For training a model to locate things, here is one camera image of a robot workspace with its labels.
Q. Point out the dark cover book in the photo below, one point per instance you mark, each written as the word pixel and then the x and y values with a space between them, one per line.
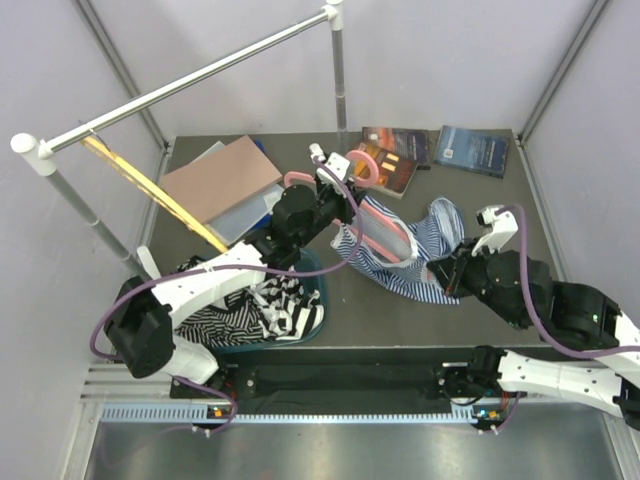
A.
pixel 410 143

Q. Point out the aluminium wall frame rail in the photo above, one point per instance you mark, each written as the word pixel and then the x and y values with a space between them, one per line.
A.
pixel 586 28
pixel 90 16

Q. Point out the wide-striped black white garment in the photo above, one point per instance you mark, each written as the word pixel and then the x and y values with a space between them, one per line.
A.
pixel 291 311

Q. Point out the metal rack right pole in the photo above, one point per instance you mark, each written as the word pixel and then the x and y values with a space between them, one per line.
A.
pixel 339 87

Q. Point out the blue cover book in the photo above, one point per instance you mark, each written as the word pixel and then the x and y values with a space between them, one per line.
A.
pixel 472 151

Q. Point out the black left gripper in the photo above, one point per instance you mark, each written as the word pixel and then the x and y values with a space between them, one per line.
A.
pixel 347 212

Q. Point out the metal rack pole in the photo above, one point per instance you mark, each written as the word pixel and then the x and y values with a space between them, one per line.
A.
pixel 82 208
pixel 339 87

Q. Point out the thin-striped black white garment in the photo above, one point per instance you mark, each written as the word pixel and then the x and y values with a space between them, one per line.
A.
pixel 233 321

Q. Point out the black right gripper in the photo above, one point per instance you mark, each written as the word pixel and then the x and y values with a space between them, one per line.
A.
pixel 449 269

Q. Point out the white rack top bar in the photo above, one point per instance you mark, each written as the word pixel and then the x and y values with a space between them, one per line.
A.
pixel 39 152

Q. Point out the pink plastic hanger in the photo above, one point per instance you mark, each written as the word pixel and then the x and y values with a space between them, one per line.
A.
pixel 387 237

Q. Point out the teal plastic basket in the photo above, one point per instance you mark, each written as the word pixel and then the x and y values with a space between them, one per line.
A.
pixel 313 282

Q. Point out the metal rack left pole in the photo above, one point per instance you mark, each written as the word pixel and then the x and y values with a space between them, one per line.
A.
pixel 82 208

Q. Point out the right aluminium wall frame rail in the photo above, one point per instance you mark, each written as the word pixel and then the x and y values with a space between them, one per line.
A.
pixel 586 28

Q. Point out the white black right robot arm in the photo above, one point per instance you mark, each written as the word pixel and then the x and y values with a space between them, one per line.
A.
pixel 577 320

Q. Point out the orange cover paperback book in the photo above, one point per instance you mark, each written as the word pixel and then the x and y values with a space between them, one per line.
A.
pixel 394 171

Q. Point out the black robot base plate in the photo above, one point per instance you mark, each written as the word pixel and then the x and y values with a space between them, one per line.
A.
pixel 430 372

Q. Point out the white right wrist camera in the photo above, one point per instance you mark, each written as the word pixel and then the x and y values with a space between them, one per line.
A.
pixel 499 226

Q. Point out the white rack left foot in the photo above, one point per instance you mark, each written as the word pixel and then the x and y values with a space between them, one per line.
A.
pixel 147 261

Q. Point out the yellow wavy hanger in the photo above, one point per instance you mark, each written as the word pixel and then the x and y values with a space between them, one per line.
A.
pixel 153 191

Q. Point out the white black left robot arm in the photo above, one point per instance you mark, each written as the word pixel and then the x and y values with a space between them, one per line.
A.
pixel 143 322

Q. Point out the blue white striped tank top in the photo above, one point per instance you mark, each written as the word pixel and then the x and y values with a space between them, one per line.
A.
pixel 435 236

